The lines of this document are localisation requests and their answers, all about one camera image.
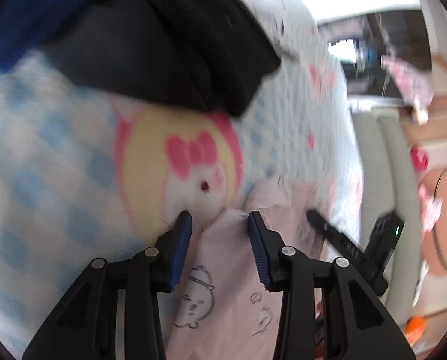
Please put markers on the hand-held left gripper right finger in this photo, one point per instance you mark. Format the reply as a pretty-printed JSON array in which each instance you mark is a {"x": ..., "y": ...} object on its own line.
[{"x": 259, "y": 255}]

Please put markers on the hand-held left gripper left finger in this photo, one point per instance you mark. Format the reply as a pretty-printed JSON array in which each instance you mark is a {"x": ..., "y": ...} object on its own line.
[{"x": 178, "y": 251}]

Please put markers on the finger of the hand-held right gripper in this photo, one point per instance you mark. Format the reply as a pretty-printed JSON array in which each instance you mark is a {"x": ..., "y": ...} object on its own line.
[{"x": 332, "y": 236}]

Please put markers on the pink printed pajama pants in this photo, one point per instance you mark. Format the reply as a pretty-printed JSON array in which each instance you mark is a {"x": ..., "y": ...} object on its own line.
[{"x": 227, "y": 307}]

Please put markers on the grey padded bed headboard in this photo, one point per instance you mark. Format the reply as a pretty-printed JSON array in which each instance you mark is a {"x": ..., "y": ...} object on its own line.
[{"x": 388, "y": 195}]

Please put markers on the pink white plush toy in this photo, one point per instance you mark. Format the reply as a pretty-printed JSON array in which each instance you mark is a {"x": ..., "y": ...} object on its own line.
[{"x": 431, "y": 204}]

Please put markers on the thin metal hoop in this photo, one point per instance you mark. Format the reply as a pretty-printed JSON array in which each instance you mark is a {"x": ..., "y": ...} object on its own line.
[{"x": 437, "y": 183}]

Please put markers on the red plush toy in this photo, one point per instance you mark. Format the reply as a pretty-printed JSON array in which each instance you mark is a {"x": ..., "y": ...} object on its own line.
[{"x": 420, "y": 159}]

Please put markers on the orange toy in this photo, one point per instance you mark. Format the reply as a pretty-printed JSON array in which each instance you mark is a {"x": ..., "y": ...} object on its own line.
[{"x": 416, "y": 326}]

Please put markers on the blue checked printed blanket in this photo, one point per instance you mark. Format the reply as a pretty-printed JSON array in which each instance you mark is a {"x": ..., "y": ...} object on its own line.
[{"x": 58, "y": 157}]

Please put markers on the pink printed cloth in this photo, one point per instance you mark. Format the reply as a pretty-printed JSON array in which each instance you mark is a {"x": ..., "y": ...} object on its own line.
[{"x": 410, "y": 78}]

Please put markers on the dark glass wardrobe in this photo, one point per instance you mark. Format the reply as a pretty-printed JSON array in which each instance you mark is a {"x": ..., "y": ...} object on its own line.
[{"x": 395, "y": 37}]

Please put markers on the black garment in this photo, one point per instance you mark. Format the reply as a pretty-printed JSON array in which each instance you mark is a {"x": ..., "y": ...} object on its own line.
[{"x": 163, "y": 45}]

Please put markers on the navy garment with white stripes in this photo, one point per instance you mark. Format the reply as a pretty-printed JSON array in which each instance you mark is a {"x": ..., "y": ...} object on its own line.
[{"x": 21, "y": 18}]

